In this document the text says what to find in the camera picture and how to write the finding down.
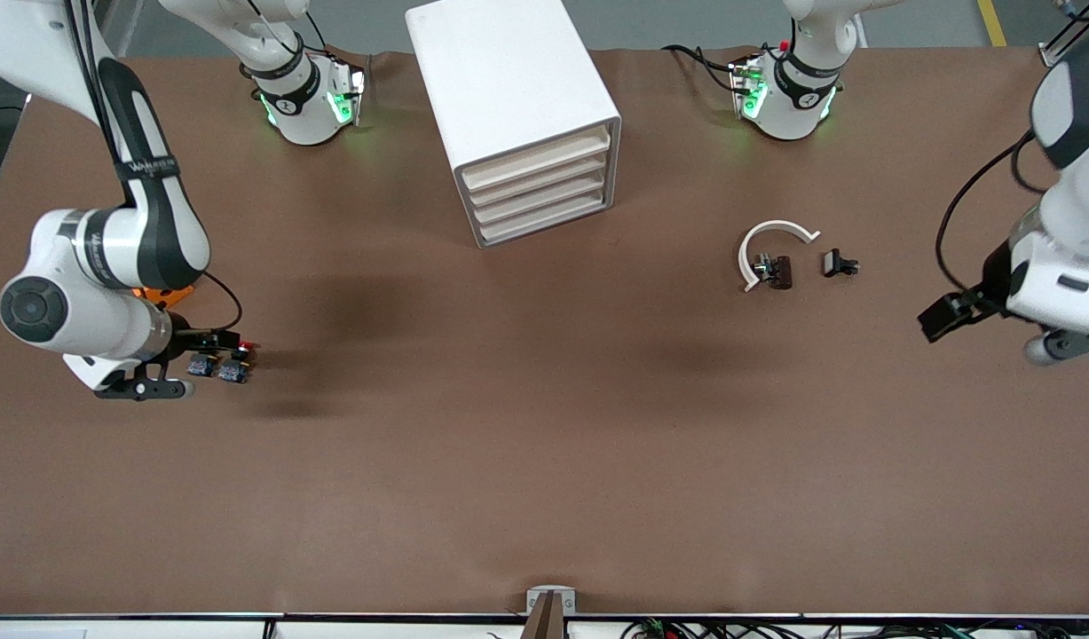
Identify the brown post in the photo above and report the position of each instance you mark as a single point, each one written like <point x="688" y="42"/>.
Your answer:
<point x="546" y="621"/>

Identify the orange and black cube box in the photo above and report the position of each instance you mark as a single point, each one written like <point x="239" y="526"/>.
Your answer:
<point x="167" y="295"/>

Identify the orange capped push button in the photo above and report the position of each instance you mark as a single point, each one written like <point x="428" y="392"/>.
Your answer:
<point x="202" y="366"/>

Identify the small black clip part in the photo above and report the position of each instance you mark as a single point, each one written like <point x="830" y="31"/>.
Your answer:
<point x="835" y="264"/>

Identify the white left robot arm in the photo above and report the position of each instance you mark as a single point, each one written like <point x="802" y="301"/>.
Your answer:
<point x="1072" y="293"/>

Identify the brown table cover mat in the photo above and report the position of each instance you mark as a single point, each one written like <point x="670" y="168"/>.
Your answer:
<point x="508" y="444"/>

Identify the white table edge rail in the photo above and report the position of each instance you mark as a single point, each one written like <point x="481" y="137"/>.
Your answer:
<point x="153" y="628"/>

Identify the grey metal edge bracket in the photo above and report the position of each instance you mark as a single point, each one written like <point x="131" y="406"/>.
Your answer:
<point x="533" y="595"/>

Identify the aluminium frame profile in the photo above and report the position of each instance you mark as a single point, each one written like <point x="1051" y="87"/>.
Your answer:
<point x="1072" y="40"/>

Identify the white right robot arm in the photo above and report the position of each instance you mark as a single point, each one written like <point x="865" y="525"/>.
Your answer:
<point x="109" y="248"/>

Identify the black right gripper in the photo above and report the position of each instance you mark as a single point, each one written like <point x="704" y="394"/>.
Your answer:
<point x="189" y="341"/>

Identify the red capped push button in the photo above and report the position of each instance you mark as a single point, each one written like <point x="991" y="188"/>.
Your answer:
<point x="234" y="371"/>

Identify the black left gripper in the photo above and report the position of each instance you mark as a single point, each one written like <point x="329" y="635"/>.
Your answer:
<point x="990" y="286"/>

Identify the white curved pipe clamp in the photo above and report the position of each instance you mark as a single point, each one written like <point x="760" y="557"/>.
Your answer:
<point x="761" y="229"/>

